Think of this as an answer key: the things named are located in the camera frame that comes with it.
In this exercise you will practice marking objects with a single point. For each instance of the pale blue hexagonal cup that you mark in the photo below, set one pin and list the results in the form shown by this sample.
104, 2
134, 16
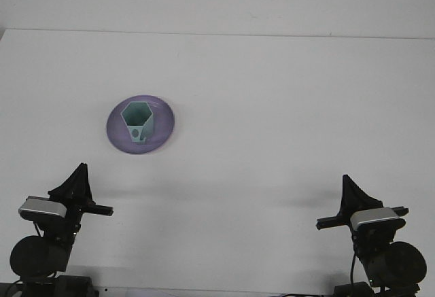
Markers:
136, 115

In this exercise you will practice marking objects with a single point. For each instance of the pale purple round plate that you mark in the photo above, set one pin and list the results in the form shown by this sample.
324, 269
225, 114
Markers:
163, 130

